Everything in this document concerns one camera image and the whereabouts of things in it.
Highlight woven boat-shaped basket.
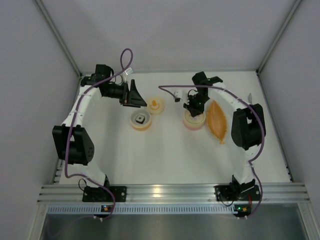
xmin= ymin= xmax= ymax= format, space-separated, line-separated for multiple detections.
xmin=206 ymin=100 xmax=228 ymax=145

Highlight right aluminium frame post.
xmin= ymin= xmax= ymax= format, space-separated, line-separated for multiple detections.
xmin=255 ymin=0 xmax=305 ymax=77

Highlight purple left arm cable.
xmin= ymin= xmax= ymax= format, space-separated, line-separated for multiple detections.
xmin=63 ymin=48 xmax=135 ymax=222

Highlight metal tongs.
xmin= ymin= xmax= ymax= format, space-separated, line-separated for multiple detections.
xmin=247 ymin=93 xmax=253 ymax=103

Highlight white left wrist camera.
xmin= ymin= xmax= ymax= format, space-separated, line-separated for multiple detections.
xmin=120 ymin=67 xmax=133 ymax=83

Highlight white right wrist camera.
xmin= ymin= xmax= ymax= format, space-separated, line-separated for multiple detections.
xmin=173 ymin=89 xmax=183 ymax=103

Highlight cream lid orange handle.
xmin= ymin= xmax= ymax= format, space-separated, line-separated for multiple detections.
xmin=146 ymin=96 xmax=165 ymax=115

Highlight yellow lunch bowl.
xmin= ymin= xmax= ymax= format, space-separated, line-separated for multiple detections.
xmin=129 ymin=109 xmax=152 ymax=131

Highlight pink lunch bowl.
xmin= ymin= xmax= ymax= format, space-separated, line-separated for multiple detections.
xmin=183 ymin=121 xmax=205 ymax=131

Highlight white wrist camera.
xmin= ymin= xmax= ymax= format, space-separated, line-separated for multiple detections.
xmin=173 ymin=89 xmax=183 ymax=103
xmin=120 ymin=67 xmax=133 ymax=83

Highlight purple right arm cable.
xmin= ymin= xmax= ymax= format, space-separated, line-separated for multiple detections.
xmin=158 ymin=84 xmax=266 ymax=221

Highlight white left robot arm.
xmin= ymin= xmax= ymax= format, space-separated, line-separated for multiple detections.
xmin=52 ymin=64 xmax=147 ymax=203

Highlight cream lid pink handle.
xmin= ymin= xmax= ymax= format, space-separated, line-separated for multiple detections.
xmin=183 ymin=110 xmax=206 ymax=124

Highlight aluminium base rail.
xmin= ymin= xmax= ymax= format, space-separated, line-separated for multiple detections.
xmin=37 ymin=182 xmax=310 ymax=217

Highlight aluminium frame post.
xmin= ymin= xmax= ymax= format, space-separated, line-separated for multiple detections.
xmin=255 ymin=0 xmax=305 ymax=77
xmin=32 ymin=0 xmax=83 ymax=79

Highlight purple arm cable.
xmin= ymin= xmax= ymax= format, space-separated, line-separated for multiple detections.
xmin=158 ymin=84 xmax=266 ymax=221
xmin=63 ymin=48 xmax=135 ymax=222

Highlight black white sushi roll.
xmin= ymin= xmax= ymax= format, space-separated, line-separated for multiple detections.
xmin=135 ymin=114 xmax=146 ymax=125

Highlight left aluminium frame post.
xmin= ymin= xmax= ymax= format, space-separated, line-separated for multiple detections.
xmin=32 ymin=0 xmax=83 ymax=79

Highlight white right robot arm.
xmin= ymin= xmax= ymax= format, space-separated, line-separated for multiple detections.
xmin=175 ymin=71 xmax=266 ymax=201

